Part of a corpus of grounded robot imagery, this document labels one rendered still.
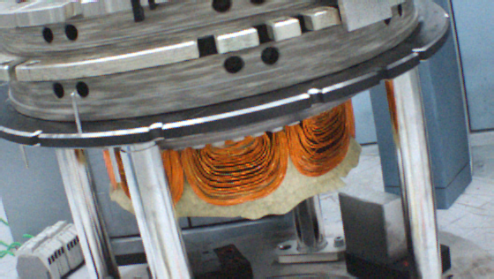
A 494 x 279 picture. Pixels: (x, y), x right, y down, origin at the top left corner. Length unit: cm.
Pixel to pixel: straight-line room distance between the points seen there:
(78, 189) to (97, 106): 20
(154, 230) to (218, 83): 10
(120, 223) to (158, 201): 39
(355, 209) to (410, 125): 15
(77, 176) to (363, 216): 22
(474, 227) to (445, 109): 12
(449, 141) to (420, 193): 29
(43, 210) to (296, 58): 51
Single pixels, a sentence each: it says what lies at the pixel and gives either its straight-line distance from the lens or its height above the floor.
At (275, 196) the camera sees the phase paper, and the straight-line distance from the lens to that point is 69.
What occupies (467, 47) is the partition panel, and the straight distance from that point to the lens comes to 304.
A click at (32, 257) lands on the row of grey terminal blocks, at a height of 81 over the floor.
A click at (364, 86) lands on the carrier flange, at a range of 60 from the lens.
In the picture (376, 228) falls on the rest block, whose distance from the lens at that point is 83.
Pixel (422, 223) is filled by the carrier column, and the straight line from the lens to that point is 73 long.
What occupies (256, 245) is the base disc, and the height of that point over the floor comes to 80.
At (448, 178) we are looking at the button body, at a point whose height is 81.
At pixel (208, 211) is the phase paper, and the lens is 68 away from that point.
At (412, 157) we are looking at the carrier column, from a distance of 71.
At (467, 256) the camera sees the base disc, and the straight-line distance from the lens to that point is 87.
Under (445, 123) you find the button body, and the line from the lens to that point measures 100.
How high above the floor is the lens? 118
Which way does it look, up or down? 18 degrees down
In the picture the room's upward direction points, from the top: 11 degrees counter-clockwise
